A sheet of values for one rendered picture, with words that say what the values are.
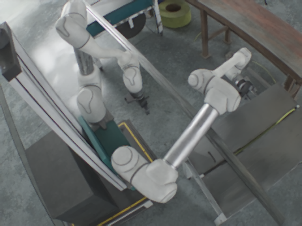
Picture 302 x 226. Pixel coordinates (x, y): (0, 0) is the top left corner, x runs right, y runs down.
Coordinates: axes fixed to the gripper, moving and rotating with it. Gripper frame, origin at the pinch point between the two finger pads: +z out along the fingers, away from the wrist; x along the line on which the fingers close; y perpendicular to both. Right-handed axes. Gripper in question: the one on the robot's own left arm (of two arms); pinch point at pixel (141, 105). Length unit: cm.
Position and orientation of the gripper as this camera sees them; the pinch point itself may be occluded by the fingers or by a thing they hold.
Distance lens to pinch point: 184.4
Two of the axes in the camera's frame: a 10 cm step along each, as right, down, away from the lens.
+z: 1.6, 4.7, 8.6
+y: 8.2, -5.5, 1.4
